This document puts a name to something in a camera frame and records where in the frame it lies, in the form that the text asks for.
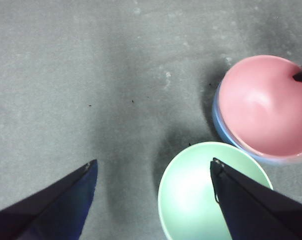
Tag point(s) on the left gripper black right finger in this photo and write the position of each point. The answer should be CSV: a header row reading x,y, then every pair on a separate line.
x,y
255,210

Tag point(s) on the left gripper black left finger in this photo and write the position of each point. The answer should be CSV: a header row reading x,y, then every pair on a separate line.
x,y
53,215

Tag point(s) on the red ribbed bowl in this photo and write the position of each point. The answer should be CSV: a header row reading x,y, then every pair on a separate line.
x,y
260,105

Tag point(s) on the green ribbed bowl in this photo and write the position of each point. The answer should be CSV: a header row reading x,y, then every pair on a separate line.
x,y
188,190

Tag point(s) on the blue ribbed bowl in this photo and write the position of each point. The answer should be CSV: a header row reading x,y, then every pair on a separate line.
x,y
217,120

